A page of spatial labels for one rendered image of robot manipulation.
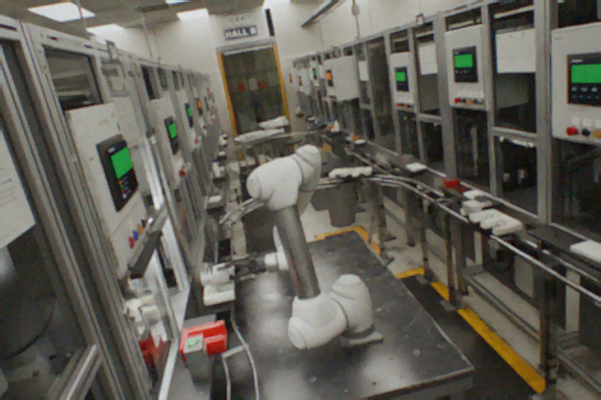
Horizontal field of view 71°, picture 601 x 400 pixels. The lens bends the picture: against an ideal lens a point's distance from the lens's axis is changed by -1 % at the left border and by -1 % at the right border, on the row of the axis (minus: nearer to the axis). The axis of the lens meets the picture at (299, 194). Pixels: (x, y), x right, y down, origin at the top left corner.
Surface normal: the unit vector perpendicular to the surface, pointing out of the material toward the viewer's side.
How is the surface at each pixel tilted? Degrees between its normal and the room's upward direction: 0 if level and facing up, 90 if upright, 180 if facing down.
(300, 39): 90
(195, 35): 90
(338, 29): 90
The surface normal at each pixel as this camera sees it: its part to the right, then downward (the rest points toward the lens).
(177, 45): 0.15, 0.26
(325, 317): 0.51, -0.08
